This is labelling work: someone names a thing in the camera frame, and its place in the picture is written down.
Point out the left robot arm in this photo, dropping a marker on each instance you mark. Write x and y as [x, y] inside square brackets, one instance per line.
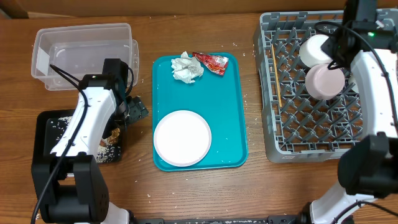
[68, 182]

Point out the black plastic tray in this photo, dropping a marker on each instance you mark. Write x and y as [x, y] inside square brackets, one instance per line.
[42, 118]

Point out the clear plastic bin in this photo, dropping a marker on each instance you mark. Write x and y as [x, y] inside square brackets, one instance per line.
[81, 50]

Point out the teal serving tray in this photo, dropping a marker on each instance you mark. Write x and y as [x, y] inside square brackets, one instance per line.
[218, 99]

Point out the large white plate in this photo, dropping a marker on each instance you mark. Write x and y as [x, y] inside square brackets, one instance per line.
[182, 138]

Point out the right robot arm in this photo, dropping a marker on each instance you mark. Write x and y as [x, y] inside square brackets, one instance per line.
[368, 171]

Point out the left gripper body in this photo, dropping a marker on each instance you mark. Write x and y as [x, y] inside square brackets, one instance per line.
[132, 111]

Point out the pile of white rice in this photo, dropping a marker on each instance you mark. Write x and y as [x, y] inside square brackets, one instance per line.
[55, 128]

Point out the red snack wrapper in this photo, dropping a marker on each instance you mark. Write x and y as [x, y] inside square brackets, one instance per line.
[215, 63]

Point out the white bowl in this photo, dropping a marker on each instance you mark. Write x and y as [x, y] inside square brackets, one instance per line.
[322, 83]
[311, 53]

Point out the grey dishwasher rack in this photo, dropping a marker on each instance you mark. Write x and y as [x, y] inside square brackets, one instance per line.
[305, 129]

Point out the small white cup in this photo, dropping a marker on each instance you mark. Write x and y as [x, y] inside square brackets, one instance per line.
[354, 86]

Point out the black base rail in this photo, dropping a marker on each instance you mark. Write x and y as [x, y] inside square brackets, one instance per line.
[273, 219]

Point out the crumpled white napkin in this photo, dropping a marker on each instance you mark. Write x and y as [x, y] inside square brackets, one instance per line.
[186, 68]

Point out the wooden chopstick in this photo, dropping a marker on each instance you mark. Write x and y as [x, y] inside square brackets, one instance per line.
[276, 76]

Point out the brown food scrap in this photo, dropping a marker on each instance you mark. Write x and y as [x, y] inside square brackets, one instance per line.
[114, 137]

